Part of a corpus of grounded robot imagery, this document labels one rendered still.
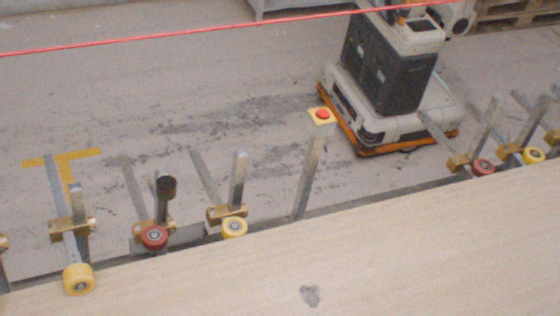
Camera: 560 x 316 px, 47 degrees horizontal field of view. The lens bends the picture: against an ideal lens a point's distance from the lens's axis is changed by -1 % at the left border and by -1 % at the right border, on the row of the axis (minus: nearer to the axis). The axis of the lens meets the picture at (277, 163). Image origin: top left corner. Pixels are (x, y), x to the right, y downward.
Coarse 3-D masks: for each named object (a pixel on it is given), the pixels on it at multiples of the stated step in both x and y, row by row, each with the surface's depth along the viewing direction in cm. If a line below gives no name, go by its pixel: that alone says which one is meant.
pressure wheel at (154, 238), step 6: (150, 228) 202; (156, 228) 203; (162, 228) 203; (144, 234) 200; (150, 234) 201; (156, 234) 201; (162, 234) 201; (144, 240) 199; (150, 240) 199; (156, 240) 199; (162, 240) 200; (144, 246) 200; (150, 246) 199; (156, 246) 199; (162, 246) 201
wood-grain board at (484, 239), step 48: (432, 192) 231; (480, 192) 235; (528, 192) 238; (240, 240) 205; (288, 240) 207; (336, 240) 210; (384, 240) 213; (432, 240) 216; (480, 240) 218; (528, 240) 221; (48, 288) 183; (96, 288) 185; (144, 288) 188; (192, 288) 190; (240, 288) 192; (288, 288) 194; (336, 288) 197; (384, 288) 199; (432, 288) 202; (480, 288) 204; (528, 288) 207
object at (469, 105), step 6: (468, 102) 283; (468, 108) 283; (474, 108) 281; (474, 114) 280; (480, 114) 278; (480, 120) 277; (492, 132) 271; (498, 132) 271; (492, 138) 272; (498, 138) 269; (504, 138) 269; (498, 144) 269; (516, 156) 262; (516, 162) 262; (522, 162) 260
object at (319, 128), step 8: (312, 112) 203; (312, 120) 202; (320, 120) 201; (328, 120) 202; (336, 120) 202; (312, 128) 203; (320, 128) 202; (328, 128) 203; (312, 136) 205; (320, 136) 204; (328, 136) 206
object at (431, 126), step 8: (424, 112) 274; (424, 120) 271; (432, 120) 271; (432, 128) 267; (440, 136) 264; (440, 144) 264; (448, 144) 261; (448, 152) 261; (456, 152) 259; (464, 168) 253; (472, 176) 250
